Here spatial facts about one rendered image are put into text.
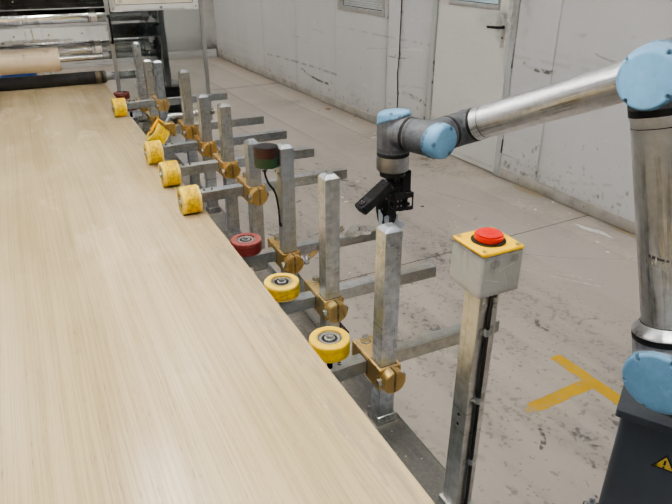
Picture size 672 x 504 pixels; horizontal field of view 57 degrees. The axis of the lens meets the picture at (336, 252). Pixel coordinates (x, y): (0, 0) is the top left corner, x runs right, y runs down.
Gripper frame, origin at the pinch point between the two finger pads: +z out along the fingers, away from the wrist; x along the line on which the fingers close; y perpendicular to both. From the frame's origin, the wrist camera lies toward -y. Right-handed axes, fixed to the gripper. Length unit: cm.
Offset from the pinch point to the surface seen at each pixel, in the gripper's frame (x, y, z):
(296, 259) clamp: -8.7, -31.2, -4.1
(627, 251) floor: 74, 207, 86
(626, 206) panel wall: 99, 230, 71
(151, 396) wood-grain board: -52, -76, -9
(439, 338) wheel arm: -51, -16, -1
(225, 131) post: 44, -32, -25
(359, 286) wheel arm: -26.6, -22.3, -2.9
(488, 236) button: -81, -31, -41
